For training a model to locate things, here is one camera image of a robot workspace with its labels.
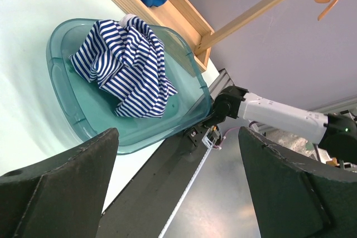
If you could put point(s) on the blue white striped tank top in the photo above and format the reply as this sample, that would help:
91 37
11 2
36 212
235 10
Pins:
126 59

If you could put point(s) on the teal plastic tub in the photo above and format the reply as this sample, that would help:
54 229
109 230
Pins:
90 110

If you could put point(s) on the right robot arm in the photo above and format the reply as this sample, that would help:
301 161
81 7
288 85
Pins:
336 134

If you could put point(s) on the wooden clothes rack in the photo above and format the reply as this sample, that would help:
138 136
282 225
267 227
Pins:
183 17

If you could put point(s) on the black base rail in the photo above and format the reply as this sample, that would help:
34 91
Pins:
146 204

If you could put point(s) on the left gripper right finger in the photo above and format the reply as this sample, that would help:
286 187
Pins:
294 195

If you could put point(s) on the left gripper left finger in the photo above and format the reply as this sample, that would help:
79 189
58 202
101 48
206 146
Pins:
62 196

